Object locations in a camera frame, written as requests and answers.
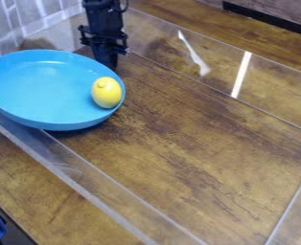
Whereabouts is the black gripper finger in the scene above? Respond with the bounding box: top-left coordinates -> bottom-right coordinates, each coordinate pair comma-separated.
92,45 -> 107,64
106,47 -> 119,71

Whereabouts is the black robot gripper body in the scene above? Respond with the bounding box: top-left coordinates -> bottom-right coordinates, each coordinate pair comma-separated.
76,0 -> 131,56

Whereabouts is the blue round plastic plate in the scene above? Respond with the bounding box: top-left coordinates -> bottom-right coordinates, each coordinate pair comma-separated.
0,49 -> 119,131

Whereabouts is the yellow lemon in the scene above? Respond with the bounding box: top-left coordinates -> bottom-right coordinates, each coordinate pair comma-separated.
91,77 -> 123,109

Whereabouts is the dark baseboard strip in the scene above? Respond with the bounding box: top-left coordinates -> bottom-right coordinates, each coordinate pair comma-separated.
223,0 -> 301,34

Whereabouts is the clear acrylic enclosure wall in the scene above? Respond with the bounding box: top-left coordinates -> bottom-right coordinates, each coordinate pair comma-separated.
0,0 -> 301,245

